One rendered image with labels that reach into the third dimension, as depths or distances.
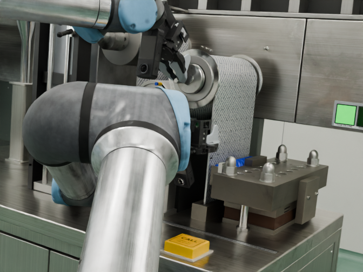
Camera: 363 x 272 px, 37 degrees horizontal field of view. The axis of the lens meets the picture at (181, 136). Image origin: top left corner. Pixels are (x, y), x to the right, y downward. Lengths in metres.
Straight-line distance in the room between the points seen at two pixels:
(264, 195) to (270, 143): 2.93
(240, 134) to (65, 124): 0.84
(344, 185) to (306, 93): 2.48
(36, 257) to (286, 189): 0.63
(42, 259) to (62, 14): 0.67
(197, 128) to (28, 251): 0.53
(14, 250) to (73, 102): 0.79
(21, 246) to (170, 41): 0.63
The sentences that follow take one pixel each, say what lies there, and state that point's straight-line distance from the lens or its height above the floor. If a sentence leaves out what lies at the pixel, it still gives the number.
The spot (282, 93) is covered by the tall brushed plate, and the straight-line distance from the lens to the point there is 1.64.
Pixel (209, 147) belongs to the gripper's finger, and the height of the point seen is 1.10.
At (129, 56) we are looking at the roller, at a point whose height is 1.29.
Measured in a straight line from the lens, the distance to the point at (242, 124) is 1.52.
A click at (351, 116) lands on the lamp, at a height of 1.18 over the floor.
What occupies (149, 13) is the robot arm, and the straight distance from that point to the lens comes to 1.00.
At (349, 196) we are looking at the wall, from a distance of 4.06.
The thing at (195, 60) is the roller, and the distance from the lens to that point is 1.38.
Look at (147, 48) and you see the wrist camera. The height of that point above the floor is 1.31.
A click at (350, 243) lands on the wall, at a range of 4.13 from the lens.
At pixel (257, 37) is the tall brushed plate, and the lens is 1.67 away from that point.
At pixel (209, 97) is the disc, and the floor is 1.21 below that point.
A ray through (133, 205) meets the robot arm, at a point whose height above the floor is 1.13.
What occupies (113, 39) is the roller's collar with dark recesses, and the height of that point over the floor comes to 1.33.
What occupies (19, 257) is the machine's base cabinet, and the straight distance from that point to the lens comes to 1.47.
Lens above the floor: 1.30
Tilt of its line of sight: 8 degrees down
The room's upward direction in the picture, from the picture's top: 5 degrees clockwise
